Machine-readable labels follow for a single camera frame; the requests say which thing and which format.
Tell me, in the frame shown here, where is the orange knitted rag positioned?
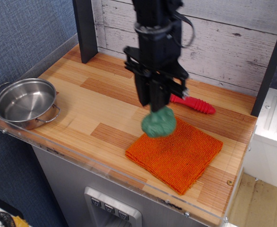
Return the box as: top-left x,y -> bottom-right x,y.
125,118 -> 223,195

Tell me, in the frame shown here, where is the green toy broccoli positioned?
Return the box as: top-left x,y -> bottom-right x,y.
141,106 -> 176,138

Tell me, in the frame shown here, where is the left dark grey post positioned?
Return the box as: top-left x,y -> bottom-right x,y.
72,0 -> 98,63

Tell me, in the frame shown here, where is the white toy sink unit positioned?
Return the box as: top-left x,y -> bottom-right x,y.
243,88 -> 277,187

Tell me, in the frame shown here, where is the right dark grey post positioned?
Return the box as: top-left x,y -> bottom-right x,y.
251,41 -> 277,117

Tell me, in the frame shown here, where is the red handled metal spoon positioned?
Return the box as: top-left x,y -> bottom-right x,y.
170,94 -> 216,114

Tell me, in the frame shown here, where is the steel pot with handles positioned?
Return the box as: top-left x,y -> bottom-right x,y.
0,79 -> 61,130

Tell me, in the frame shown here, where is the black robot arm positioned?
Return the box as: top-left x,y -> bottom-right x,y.
124,0 -> 192,113

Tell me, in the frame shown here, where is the yellow object at corner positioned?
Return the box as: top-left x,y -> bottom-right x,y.
12,216 -> 30,227

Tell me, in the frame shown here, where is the silver dispenser button panel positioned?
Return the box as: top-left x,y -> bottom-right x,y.
84,186 -> 143,227

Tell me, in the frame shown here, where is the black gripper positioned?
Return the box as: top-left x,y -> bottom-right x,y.
124,21 -> 189,113

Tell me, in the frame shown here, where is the black cable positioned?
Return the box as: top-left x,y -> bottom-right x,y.
0,209 -> 16,227

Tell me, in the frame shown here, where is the grey toy fridge cabinet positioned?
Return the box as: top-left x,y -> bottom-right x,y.
33,147 -> 203,227

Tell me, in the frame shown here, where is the clear acrylic guard rail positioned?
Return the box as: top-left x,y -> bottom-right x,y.
0,46 -> 256,227

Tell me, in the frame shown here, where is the dark grey post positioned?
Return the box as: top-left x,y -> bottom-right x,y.
72,0 -> 98,63
251,41 -> 277,117

